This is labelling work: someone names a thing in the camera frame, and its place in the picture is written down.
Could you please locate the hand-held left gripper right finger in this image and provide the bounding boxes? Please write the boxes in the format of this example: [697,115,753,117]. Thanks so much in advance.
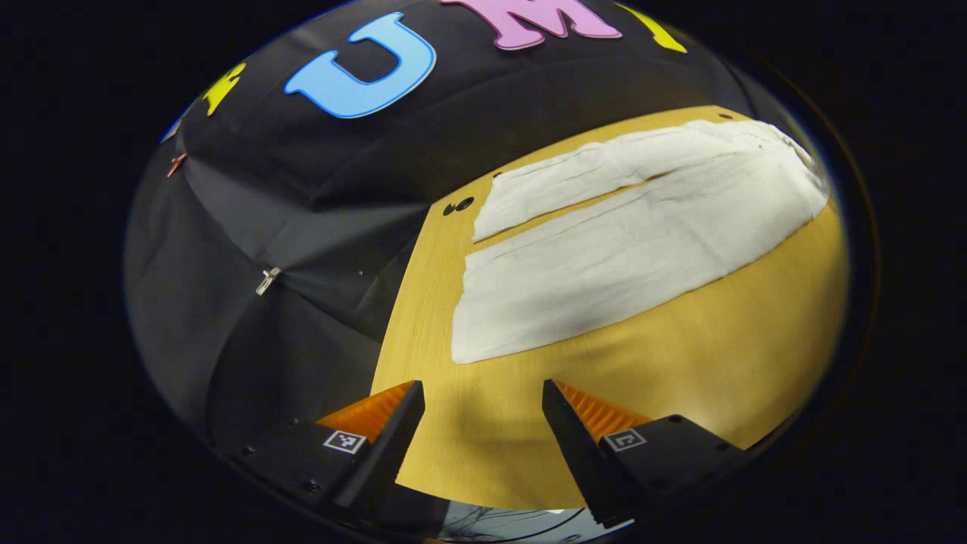
[542,379,756,528]

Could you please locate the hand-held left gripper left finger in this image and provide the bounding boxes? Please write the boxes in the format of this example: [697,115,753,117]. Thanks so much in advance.
[227,380,425,516]

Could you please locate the white jeans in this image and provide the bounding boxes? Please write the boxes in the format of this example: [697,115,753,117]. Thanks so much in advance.
[451,119,830,365]

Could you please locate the black backdrop cloth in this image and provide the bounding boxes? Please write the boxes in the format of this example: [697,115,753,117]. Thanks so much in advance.
[125,0,756,454]

